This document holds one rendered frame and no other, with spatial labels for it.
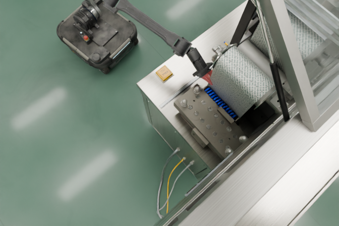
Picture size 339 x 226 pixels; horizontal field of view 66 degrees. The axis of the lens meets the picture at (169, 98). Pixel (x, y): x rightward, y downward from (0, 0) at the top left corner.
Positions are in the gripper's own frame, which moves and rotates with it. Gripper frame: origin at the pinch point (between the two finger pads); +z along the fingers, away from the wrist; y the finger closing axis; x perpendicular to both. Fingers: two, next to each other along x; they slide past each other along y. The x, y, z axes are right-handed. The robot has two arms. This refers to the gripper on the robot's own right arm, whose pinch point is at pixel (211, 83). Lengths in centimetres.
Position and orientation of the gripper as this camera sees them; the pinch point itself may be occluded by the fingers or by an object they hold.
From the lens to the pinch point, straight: 133.3
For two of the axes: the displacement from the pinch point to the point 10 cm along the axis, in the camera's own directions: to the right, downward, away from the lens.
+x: 3.3, 0.8, -9.4
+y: -7.6, 6.1, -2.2
